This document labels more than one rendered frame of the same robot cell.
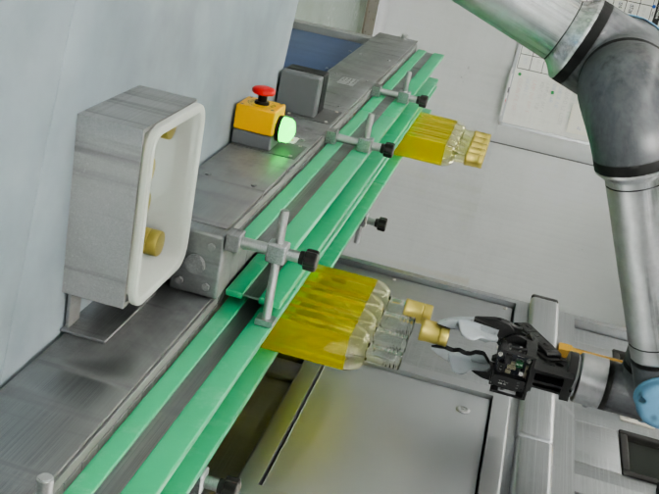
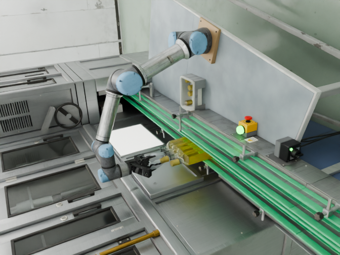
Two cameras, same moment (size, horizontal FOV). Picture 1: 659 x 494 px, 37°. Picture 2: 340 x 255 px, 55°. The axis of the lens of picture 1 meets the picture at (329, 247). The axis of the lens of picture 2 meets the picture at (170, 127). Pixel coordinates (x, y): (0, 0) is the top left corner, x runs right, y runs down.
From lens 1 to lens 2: 290 cm
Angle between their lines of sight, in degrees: 121
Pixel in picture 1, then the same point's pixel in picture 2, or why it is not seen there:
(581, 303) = not seen: outside the picture
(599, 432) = (125, 216)
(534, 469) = (128, 180)
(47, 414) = (171, 106)
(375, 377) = (180, 178)
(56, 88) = (186, 66)
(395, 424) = (162, 171)
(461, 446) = not seen: hidden behind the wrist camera
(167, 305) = not seen: hidden behind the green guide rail
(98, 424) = (165, 108)
